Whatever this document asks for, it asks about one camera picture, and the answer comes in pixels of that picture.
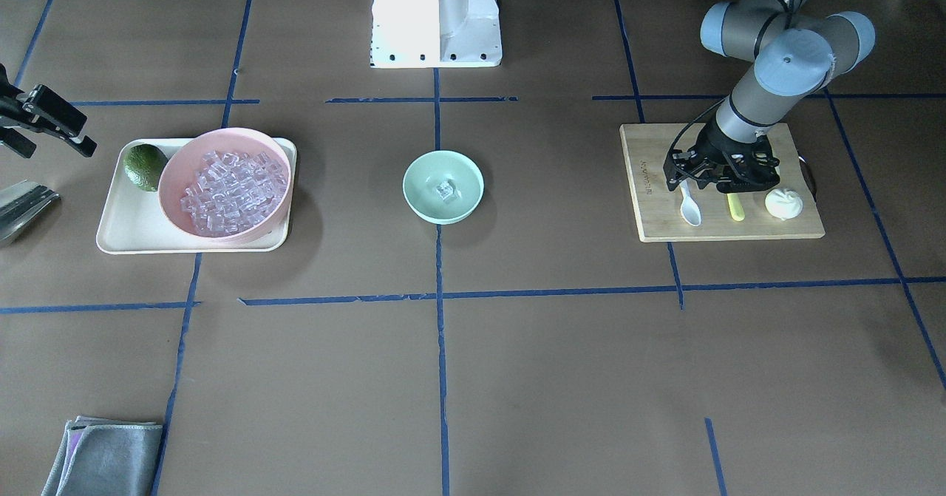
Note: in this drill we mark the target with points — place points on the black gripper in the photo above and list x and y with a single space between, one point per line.
714 144

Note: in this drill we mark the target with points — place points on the white plastic spoon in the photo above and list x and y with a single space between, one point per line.
689 209

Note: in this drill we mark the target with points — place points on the clear ice cube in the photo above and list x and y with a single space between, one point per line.
446 191

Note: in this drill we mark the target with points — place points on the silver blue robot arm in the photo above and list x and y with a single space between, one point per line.
791 56

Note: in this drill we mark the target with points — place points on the green ceramic bowl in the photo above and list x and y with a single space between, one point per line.
430 169

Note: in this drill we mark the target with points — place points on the pink bowl of ice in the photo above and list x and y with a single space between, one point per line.
227 187

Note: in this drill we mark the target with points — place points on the yellow plastic knife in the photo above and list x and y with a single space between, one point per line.
736 210

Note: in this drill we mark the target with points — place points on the white steamed bun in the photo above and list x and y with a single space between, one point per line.
784 203

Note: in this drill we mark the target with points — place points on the bamboo cutting board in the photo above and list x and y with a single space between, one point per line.
657 210

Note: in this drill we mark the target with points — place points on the green avocado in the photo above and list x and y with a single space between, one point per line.
143 165

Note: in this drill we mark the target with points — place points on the beige plastic tray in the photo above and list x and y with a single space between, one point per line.
134 221

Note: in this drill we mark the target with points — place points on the folded grey cloth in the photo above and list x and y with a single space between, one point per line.
101 456

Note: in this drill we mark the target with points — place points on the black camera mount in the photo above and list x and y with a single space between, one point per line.
681 165

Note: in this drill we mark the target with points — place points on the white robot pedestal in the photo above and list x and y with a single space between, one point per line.
428 34

